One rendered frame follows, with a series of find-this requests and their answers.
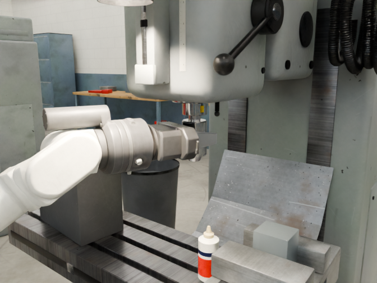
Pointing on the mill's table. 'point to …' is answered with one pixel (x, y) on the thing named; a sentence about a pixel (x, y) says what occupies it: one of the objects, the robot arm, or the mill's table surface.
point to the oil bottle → (208, 248)
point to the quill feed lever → (264, 26)
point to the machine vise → (305, 256)
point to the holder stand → (88, 209)
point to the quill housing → (202, 53)
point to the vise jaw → (256, 266)
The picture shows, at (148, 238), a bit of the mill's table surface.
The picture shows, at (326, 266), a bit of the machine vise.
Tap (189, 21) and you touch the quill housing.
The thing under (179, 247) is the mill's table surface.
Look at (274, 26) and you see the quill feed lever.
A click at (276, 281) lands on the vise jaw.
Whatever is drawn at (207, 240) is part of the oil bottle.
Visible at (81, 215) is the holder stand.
